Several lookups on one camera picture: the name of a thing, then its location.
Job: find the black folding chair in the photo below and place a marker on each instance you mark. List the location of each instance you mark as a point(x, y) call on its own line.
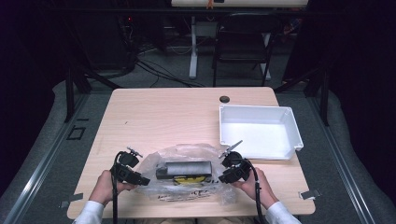
point(243, 37)

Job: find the white desk leg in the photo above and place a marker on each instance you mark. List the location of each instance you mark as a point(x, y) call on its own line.
point(193, 46)

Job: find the person's right hand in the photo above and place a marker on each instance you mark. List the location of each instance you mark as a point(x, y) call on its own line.
point(264, 191)

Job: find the white plastic tray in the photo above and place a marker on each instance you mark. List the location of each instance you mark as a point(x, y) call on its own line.
point(258, 137)

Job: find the black table grommet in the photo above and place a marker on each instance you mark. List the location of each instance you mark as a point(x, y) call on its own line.
point(224, 99)

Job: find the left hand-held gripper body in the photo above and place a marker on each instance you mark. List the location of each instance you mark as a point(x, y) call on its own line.
point(123, 169)

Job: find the metal floor rail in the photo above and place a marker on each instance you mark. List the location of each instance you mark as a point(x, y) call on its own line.
point(342, 161)
point(37, 174)

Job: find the orange clamp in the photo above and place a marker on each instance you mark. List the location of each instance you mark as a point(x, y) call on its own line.
point(210, 3)

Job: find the person's white sleeve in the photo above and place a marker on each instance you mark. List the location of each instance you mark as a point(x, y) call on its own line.
point(90, 214)
point(281, 214)

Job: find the person's right white sleeve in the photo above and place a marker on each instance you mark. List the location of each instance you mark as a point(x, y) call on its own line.
point(281, 214)

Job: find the person's left hand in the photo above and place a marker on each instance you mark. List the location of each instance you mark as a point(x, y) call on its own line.
point(102, 189)

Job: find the person's left white sleeve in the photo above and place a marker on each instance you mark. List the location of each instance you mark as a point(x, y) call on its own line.
point(90, 214)

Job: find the clear smiley plastic bag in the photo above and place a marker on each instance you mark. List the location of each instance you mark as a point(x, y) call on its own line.
point(186, 194)

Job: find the black metal stand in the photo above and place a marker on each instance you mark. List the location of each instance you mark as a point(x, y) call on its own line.
point(325, 96)
point(70, 93)

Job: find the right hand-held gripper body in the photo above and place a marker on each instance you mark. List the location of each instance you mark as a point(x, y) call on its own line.
point(238, 166)

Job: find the black oblong box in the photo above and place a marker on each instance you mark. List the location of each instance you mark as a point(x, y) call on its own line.
point(186, 168)

